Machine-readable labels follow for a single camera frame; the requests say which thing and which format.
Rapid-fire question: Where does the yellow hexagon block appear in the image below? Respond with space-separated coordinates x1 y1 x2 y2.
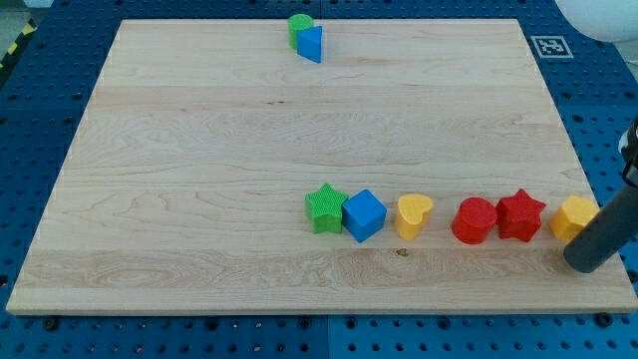
549 195 599 242

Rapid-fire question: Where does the blue triangle block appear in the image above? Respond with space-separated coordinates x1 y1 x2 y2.
297 26 323 63

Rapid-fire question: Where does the white fiducial marker tag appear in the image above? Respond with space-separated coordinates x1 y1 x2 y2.
531 35 573 59

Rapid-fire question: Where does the blue cube block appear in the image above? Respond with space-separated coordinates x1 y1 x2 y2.
342 189 388 242

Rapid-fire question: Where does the red cylinder block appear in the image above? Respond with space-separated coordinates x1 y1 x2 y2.
451 196 497 245

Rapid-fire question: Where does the yellow heart block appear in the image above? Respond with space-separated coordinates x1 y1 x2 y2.
395 193 434 241

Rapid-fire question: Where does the light wooden board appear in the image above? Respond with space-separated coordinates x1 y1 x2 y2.
6 19 637 316

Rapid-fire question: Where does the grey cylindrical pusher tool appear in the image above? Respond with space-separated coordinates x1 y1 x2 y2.
563 184 637 273

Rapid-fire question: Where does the green star block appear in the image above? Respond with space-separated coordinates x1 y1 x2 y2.
304 182 349 234

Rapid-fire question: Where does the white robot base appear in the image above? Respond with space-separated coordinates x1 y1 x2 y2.
555 0 637 42

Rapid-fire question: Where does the green cylinder block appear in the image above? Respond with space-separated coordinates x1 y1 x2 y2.
287 13 314 50

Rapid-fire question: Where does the red star block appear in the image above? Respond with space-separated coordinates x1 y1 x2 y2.
495 188 546 242

